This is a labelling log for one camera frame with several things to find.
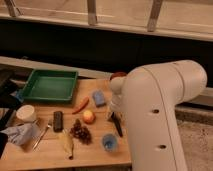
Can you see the white round container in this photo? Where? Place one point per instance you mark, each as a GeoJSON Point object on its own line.
{"type": "Point", "coordinates": [26, 113]}

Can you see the yellow banana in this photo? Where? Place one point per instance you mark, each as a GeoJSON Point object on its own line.
{"type": "Point", "coordinates": [67, 143]}

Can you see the dark grape bunch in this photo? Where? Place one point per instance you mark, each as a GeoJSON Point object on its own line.
{"type": "Point", "coordinates": [81, 132]}

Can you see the black handled dish brush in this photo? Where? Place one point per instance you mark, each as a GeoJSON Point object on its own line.
{"type": "Point", "coordinates": [117, 124]}

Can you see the green plastic tray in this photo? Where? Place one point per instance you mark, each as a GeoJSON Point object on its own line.
{"type": "Point", "coordinates": [50, 86]}

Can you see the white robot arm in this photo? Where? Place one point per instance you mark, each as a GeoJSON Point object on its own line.
{"type": "Point", "coordinates": [146, 97]}

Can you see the light blue cloth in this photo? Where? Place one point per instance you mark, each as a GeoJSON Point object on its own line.
{"type": "Point", "coordinates": [21, 134]}

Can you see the dark chocolate bar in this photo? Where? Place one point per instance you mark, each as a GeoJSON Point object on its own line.
{"type": "Point", "coordinates": [58, 121]}

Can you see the red bowl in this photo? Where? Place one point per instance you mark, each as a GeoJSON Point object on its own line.
{"type": "Point", "coordinates": [117, 74]}

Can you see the orange carrot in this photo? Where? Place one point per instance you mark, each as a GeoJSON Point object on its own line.
{"type": "Point", "coordinates": [81, 106]}

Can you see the blue sponge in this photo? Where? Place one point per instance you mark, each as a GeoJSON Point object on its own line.
{"type": "Point", "coordinates": [99, 98]}

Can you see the black chair at left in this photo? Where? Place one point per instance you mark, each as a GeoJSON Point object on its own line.
{"type": "Point", "coordinates": [7, 87]}

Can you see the metal spoon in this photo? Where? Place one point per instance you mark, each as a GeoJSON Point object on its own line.
{"type": "Point", "coordinates": [49, 125]}

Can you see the blue cup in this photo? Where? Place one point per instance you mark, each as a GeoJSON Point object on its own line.
{"type": "Point", "coordinates": [109, 142]}

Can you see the yellow apple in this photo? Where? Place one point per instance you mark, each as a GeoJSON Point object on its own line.
{"type": "Point", "coordinates": [88, 117]}

